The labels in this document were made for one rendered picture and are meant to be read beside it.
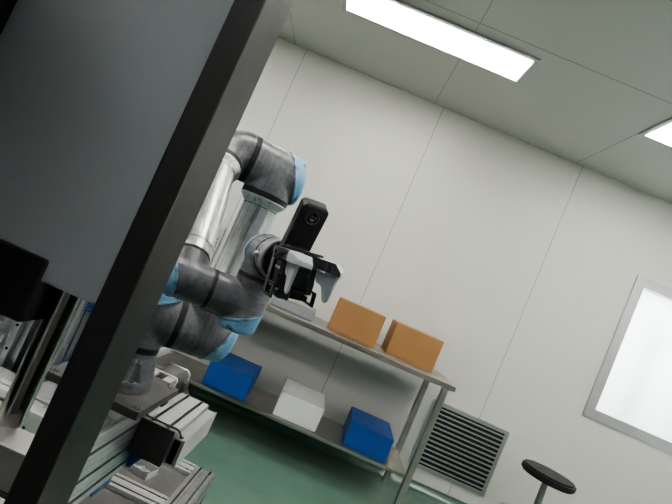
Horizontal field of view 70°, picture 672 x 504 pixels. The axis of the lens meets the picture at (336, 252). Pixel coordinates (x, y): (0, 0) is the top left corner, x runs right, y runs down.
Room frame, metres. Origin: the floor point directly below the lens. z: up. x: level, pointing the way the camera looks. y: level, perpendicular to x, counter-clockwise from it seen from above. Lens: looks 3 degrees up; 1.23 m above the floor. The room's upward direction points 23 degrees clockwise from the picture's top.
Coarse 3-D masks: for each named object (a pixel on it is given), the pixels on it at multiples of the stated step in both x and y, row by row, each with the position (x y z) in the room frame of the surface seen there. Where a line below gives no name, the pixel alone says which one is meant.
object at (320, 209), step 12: (300, 204) 0.75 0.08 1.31; (312, 204) 0.74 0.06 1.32; (324, 204) 0.76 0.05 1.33; (300, 216) 0.74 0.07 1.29; (312, 216) 0.74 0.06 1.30; (324, 216) 0.75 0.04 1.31; (288, 228) 0.77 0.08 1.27; (300, 228) 0.76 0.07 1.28; (312, 228) 0.76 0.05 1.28; (288, 240) 0.77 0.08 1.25; (300, 240) 0.77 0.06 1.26; (312, 240) 0.77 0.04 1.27
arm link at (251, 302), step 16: (240, 272) 0.90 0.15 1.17; (224, 288) 0.87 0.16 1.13; (240, 288) 0.88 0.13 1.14; (256, 288) 0.88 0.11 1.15; (208, 304) 0.87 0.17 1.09; (224, 304) 0.87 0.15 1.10; (240, 304) 0.88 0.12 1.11; (256, 304) 0.89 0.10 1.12; (224, 320) 0.89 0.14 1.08; (240, 320) 0.88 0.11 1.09; (256, 320) 0.90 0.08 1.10
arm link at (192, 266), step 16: (240, 144) 1.07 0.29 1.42; (224, 160) 1.04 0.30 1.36; (240, 160) 1.07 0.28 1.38; (224, 176) 1.01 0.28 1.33; (208, 192) 0.96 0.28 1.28; (224, 192) 0.99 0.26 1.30; (208, 208) 0.94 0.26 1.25; (224, 208) 0.99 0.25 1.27; (208, 224) 0.92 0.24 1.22; (192, 240) 0.88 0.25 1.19; (208, 240) 0.91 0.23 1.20; (192, 256) 0.86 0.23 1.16; (208, 256) 0.90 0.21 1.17; (176, 272) 0.83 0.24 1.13; (192, 272) 0.85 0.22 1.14; (208, 272) 0.86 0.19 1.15; (176, 288) 0.84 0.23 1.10; (192, 288) 0.85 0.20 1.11; (208, 288) 0.85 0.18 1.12
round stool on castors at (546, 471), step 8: (528, 464) 3.13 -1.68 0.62; (536, 464) 3.22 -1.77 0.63; (528, 472) 3.10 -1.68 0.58; (536, 472) 3.05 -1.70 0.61; (544, 472) 3.08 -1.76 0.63; (552, 472) 3.18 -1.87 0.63; (544, 480) 3.01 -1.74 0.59; (552, 480) 3.00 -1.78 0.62; (560, 480) 3.05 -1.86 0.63; (568, 480) 3.15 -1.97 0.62; (544, 488) 3.13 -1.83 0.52; (560, 488) 2.98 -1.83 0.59; (568, 488) 2.98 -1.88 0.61; (536, 496) 3.15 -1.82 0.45
